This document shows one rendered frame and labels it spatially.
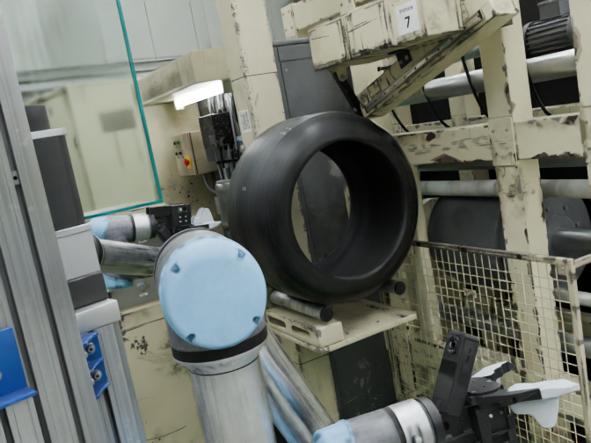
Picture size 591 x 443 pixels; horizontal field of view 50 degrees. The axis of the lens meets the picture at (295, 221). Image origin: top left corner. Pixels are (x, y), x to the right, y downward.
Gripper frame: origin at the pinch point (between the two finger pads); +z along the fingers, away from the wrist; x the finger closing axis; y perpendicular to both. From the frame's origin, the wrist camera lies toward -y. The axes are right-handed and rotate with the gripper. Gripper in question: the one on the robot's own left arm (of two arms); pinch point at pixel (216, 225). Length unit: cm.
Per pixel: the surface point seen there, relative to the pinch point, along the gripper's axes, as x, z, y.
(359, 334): -12, 39, -38
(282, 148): -9.3, 18.3, 20.9
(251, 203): -6.0, 8.9, 5.7
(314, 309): -8.2, 26.0, -28.2
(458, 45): -32, 65, 47
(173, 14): 1016, 343, 291
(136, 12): 997, 267, 286
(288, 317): 6.7, 24.8, -33.5
